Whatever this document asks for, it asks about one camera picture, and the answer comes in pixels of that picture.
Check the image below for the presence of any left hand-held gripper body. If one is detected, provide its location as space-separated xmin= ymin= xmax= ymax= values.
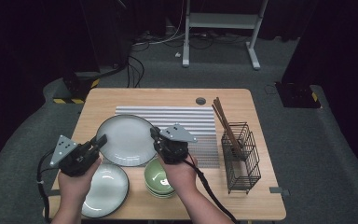
xmin=49 ymin=134 xmax=102 ymax=177

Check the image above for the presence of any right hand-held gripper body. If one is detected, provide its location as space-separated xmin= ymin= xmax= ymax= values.
xmin=156 ymin=123 xmax=199 ymax=165

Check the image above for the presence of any grey plate dark rim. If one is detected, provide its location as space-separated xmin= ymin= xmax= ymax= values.
xmin=81 ymin=163 xmax=131 ymax=219
xmin=96 ymin=114 xmax=158 ymax=168

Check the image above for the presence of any green ceramic bowl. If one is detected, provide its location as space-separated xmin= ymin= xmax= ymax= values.
xmin=148 ymin=186 xmax=177 ymax=200
xmin=145 ymin=180 xmax=176 ymax=196
xmin=144 ymin=158 xmax=175 ymax=191

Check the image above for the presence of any black wire cutlery rack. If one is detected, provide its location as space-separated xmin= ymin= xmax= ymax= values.
xmin=220 ymin=121 xmax=262 ymax=195

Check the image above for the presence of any brown wooden chopstick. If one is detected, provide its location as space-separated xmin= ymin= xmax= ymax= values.
xmin=215 ymin=98 xmax=245 ymax=159
xmin=213 ymin=101 xmax=243 ymax=157
xmin=212 ymin=104 xmax=241 ymax=155
xmin=217 ymin=96 xmax=247 ymax=161

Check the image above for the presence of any person's left hand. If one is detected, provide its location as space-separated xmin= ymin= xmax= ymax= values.
xmin=58 ymin=158 xmax=103 ymax=203

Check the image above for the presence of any person's right hand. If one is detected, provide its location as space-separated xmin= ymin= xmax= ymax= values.
xmin=158 ymin=153 xmax=199 ymax=200

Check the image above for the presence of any striped woven placemat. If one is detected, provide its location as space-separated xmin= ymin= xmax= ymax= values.
xmin=102 ymin=105 xmax=221 ymax=169

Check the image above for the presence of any black base yellow striped edge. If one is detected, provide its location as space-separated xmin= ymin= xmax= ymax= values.
xmin=52 ymin=71 xmax=101 ymax=105

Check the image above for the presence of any black cabinet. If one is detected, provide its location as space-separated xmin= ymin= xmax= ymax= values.
xmin=80 ymin=0 xmax=132 ymax=74

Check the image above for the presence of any black curtain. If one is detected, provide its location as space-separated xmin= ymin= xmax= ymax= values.
xmin=281 ymin=0 xmax=358 ymax=178
xmin=0 ymin=0 xmax=101 ymax=181

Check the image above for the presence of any white metal stand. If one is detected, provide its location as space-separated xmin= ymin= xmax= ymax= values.
xmin=181 ymin=0 xmax=269 ymax=71

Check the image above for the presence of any black stand base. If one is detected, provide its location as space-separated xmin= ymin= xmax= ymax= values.
xmin=274 ymin=81 xmax=322 ymax=110

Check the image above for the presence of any right hand-held gripper black cable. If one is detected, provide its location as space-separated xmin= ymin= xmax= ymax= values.
xmin=183 ymin=153 xmax=241 ymax=224

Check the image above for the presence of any hand-held gripper black cable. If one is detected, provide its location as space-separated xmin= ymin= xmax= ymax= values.
xmin=36 ymin=148 xmax=63 ymax=224
xmin=183 ymin=153 xmax=241 ymax=224

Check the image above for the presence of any left hand-held gripper black cable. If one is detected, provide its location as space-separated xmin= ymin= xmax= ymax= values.
xmin=36 ymin=148 xmax=63 ymax=224

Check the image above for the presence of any black floor cable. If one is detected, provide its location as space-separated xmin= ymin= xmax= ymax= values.
xmin=126 ymin=55 xmax=145 ymax=89

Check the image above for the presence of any white cable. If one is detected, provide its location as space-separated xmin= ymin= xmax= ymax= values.
xmin=133 ymin=0 xmax=188 ymax=48

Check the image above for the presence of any grey table edge bracket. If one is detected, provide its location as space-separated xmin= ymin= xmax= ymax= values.
xmin=268 ymin=186 xmax=291 ymax=197

